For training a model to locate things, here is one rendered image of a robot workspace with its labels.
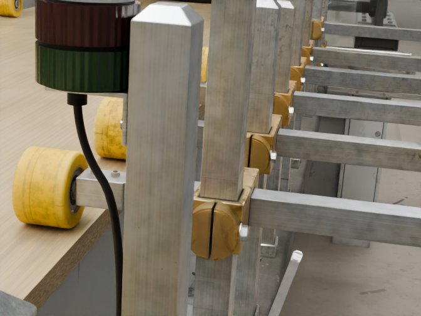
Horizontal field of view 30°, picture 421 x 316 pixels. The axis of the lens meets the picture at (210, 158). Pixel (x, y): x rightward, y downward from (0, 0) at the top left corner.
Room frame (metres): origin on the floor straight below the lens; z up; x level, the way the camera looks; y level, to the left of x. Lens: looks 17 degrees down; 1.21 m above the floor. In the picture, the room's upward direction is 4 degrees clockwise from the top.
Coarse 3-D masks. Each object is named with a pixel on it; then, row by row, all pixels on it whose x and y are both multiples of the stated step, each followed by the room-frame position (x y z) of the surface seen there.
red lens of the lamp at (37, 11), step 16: (48, 16) 0.43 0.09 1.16; (64, 16) 0.43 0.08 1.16; (80, 16) 0.43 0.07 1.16; (96, 16) 0.43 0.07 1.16; (112, 16) 0.43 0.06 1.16; (128, 16) 0.44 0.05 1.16; (48, 32) 0.43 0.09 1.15; (64, 32) 0.43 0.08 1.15; (80, 32) 0.43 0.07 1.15; (96, 32) 0.43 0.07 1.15; (112, 32) 0.43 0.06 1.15; (128, 32) 0.44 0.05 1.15
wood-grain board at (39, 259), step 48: (0, 48) 1.80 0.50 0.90; (0, 96) 1.32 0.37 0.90; (48, 96) 1.35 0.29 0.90; (96, 96) 1.37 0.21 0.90; (0, 144) 1.04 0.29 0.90; (48, 144) 1.05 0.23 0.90; (0, 192) 0.85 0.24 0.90; (0, 240) 0.71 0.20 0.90; (48, 240) 0.72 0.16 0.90; (96, 240) 0.79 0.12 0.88; (0, 288) 0.61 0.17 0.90; (48, 288) 0.65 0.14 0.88
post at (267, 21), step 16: (272, 0) 0.93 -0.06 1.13; (256, 16) 0.93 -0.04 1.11; (272, 16) 0.92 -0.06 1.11; (256, 32) 0.93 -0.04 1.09; (272, 32) 0.92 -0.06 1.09; (256, 48) 0.93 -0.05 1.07; (272, 48) 0.92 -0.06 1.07; (256, 64) 0.93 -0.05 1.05; (272, 64) 0.92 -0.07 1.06; (256, 80) 0.92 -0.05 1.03; (272, 80) 0.92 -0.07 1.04; (256, 96) 0.92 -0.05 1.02; (272, 96) 0.93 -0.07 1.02; (256, 112) 0.92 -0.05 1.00; (272, 112) 0.95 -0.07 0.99; (256, 128) 0.92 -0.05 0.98; (256, 240) 0.92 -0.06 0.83; (240, 256) 0.93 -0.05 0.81; (256, 256) 0.92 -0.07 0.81; (240, 272) 0.93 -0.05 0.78; (256, 272) 0.93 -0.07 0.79; (240, 288) 0.92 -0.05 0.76; (256, 288) 0.94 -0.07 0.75; (240, 304) 0.92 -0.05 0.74
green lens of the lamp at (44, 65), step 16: (48, 48) 0.43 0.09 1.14; (48, 64) 0.43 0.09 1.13; (64, 64) 0.43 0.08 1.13; (80, 64) 0.43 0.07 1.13; (96, 64) 0.43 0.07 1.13; (112, 64) 0.43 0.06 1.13; (128, 64) 0.44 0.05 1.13; (48, 80) 0.43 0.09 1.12; (64, 80) 0.43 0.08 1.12; (80, 80) 0.43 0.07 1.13; (96, 80) 0.43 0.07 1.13; (112, 80) 0.43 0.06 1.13
